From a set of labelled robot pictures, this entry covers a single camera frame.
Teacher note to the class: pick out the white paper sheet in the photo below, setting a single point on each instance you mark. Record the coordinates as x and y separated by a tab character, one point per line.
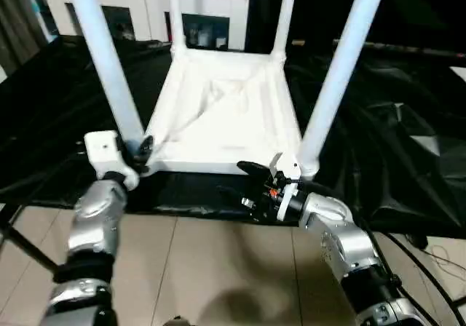
459	74

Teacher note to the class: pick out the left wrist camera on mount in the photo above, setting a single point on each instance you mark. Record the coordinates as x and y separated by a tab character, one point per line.
105	151

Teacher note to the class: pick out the white sideboard cabinet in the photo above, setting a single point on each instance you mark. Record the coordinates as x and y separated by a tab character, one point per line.
145	2

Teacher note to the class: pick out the black mat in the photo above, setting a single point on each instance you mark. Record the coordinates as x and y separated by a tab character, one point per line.
54	104

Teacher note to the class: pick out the black speaker with gold label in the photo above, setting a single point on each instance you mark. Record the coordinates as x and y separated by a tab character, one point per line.
313	13

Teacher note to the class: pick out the white plastic table top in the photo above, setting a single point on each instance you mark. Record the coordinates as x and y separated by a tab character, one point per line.
225	115

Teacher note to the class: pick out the grey curtain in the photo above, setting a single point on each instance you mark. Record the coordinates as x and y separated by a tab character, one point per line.
18	24

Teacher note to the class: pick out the white cup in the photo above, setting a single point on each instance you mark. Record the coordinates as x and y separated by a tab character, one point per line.
221	43

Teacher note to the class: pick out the dark metal bar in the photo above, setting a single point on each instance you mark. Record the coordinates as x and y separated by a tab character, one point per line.
407	47

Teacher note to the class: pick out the black table frame leg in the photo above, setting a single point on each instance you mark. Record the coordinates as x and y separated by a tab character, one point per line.
29	244

